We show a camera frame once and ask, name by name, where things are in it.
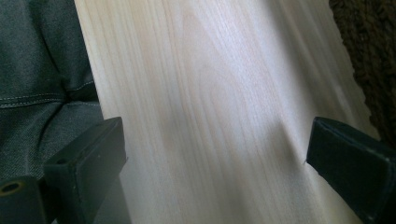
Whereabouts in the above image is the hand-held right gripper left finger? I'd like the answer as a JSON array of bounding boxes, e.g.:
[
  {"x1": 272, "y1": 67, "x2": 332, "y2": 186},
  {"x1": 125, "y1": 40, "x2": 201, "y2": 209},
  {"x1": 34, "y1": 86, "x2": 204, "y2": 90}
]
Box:
[{"x1": 43, "y1": 116, "x2": 133, "y2": 224}]

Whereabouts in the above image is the dark brown knitted cloth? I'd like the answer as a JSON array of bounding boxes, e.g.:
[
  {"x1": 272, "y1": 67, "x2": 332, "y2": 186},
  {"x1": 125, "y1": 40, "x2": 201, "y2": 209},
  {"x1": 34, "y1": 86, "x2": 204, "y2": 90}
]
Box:
[{"x1": 328, "y1": 0, "x2": 396, "y2": 150}]

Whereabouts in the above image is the dark grey denim cloth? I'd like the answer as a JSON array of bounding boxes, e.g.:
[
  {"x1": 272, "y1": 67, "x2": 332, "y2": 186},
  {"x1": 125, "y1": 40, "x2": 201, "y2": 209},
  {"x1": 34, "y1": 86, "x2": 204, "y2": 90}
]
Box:
[{"x1": 0, "y1": 0, "x2": 105, "y2": 181}]

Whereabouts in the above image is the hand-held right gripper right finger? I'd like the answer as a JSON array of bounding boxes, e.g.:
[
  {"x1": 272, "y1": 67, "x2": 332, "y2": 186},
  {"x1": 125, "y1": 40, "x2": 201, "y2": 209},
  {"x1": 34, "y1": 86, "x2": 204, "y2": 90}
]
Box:
[{"x1": 305, "y1": 116, "x2": 396, "y2": 224}]

